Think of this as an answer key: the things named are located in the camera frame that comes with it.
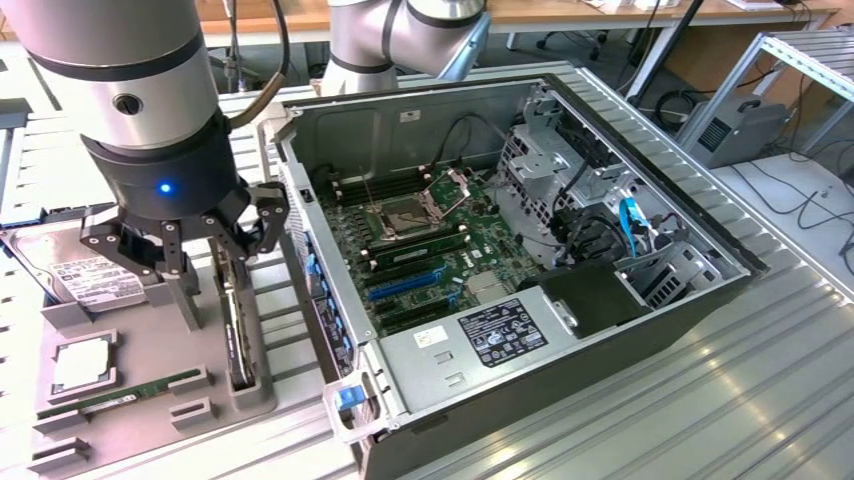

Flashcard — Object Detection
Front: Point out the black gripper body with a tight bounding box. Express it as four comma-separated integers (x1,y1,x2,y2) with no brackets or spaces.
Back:
80,109,253,236

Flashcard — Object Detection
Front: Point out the graphics card with metal bracket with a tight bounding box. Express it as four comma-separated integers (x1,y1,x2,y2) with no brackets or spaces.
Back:
203,238,260,392

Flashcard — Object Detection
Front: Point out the silver hard disk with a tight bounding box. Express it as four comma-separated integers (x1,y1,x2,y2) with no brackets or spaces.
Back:
0,227,167,315

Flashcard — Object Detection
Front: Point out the blue disk caddy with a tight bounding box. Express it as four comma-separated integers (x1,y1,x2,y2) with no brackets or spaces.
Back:
0,202,120,232

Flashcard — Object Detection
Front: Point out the CPU socket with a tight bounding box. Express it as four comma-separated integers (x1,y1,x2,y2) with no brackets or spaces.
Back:
371,196,436,240

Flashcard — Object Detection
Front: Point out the black RAM slot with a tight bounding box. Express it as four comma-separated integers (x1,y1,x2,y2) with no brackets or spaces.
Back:
336,178,430,206
331,168,427,194

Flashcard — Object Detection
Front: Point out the RAM stick with white label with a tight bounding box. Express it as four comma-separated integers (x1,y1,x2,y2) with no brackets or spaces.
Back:
368,238,468,270

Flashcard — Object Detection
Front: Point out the black expansion slot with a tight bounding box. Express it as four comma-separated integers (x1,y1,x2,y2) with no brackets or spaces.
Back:
376,294,459,324
363,257,443,285

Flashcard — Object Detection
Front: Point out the grey parts rack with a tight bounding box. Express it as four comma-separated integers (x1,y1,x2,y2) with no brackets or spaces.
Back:
24,259,280,476

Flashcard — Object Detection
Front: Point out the silver CPU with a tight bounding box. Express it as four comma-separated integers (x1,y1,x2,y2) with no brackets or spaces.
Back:
52,341,113,386

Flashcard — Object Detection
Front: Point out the blue expansion slot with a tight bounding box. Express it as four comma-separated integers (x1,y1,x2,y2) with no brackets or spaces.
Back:
368,272,447,302

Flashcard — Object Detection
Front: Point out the metal socket cover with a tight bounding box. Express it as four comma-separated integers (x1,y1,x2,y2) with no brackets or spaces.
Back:
416,168,472,222

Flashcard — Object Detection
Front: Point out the green RAM stick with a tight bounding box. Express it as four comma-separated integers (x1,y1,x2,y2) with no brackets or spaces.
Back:
36,368,204,420

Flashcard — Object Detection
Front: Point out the green motherboard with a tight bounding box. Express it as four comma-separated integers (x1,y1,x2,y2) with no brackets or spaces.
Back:
319,167,546,337

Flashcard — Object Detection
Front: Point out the silver chipset heatsink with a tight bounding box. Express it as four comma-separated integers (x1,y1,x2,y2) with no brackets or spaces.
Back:
466,277,519,304

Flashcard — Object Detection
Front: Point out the silver power supply with label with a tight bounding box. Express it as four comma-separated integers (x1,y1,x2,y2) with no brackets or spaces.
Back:
363,289,579,419

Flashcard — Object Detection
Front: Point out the silver drive cage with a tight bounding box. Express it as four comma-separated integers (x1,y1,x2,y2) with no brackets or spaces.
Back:
496,83,642,271

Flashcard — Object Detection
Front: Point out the black plastic shroud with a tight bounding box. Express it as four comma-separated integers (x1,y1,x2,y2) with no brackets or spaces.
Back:
536,259,655,341

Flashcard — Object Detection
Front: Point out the black office chair base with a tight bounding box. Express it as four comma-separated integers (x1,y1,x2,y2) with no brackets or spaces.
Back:
516,29,610,62

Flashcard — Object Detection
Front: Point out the open black PC case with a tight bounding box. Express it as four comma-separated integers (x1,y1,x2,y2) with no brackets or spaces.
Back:
251,72,770,480

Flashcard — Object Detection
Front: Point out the silver disk bay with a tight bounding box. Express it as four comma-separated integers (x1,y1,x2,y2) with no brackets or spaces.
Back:
612,242,732,309

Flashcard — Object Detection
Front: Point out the black slanted pole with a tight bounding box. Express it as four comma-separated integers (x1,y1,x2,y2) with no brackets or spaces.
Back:
623,0,707,99

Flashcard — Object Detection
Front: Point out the grey computer tower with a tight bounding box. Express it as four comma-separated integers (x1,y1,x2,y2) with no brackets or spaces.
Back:
676,97,795,170

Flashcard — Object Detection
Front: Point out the long wooden desk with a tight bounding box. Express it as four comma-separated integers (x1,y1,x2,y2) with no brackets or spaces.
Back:
490,0,843,34

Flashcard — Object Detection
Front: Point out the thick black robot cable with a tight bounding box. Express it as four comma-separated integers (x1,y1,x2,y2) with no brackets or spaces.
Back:
225,0,293,132

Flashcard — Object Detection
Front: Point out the thin hanging cable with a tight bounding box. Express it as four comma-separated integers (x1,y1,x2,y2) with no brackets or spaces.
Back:
224,0,247,94

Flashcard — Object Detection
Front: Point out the black wire bundle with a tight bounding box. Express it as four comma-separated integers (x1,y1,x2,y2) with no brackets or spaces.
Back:
552,204,688,266

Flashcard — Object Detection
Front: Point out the blue wire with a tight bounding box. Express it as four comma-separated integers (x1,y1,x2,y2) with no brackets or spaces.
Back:
618,197,659,259

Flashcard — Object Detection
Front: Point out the aluminium frame rack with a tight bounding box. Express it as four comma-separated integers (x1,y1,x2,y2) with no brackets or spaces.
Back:
672,27,854,161

